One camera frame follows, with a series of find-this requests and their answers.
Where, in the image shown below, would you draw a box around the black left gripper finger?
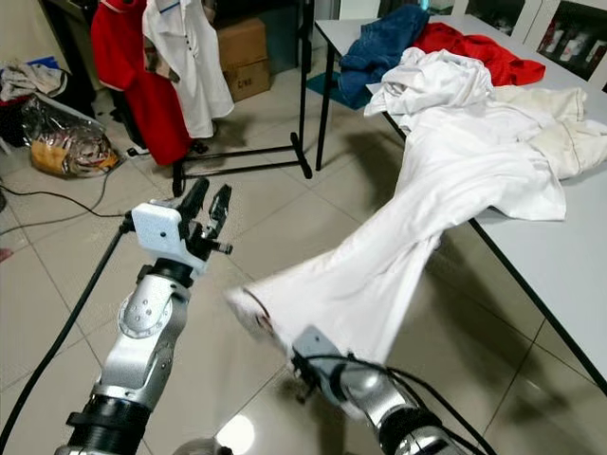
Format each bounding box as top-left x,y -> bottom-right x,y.
175,176 -> 212,221
207,184 -> 233,238

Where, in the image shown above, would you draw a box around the blue denim jeans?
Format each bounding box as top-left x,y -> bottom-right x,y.
339,5 -> 432,110

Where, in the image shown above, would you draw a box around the white T-shirt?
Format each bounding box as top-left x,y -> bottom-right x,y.
226,100 -> 570,366

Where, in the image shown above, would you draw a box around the red shirt with white trim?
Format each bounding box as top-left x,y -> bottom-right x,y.
90,0 -> 193,167

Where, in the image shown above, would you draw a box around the white polo shirt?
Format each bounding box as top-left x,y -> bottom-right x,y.
142,0 -> 236,141

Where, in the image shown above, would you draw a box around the small cardboard box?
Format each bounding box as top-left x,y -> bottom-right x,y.
228,59 -> 271,103

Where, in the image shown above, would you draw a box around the clear plastic bag with packets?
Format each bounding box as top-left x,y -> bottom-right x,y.
24,95 -> 120,179

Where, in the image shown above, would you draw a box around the teal floor mat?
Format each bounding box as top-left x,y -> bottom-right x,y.
305,71 -> 342,100

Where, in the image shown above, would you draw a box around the large cardboard box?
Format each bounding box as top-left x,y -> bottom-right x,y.
216,17 -> 268,69

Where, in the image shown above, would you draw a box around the black desk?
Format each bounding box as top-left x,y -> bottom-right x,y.
38,0 -> 304,96

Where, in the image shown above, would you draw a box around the pale cloth pile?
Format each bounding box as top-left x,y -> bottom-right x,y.
0,62 -> 69,103

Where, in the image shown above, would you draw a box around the white table with black legs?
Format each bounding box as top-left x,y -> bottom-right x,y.
313,17 -> 607,397

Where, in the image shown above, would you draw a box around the plain red garment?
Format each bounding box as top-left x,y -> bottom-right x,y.
413,21 -> 546,88

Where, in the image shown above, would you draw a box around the beige garment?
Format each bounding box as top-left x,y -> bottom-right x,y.
493,85 -> 607,181

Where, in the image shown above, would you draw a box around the white glass-door cabinet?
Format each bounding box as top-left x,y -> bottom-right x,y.
436,0 -> 607,91

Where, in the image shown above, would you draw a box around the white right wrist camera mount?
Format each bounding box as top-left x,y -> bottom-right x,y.
289,325 -> 347,380

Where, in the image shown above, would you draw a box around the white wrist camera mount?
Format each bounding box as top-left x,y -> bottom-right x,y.
131,199 -> 195,276
289,325 -> 347,380

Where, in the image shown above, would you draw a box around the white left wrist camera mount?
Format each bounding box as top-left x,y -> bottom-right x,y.
131,199 -> 195,276

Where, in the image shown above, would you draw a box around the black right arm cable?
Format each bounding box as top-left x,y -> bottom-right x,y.
346,355 -> 502,455

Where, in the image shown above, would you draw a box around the black floor cable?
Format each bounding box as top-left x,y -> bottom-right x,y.
0,175 -> 124,225

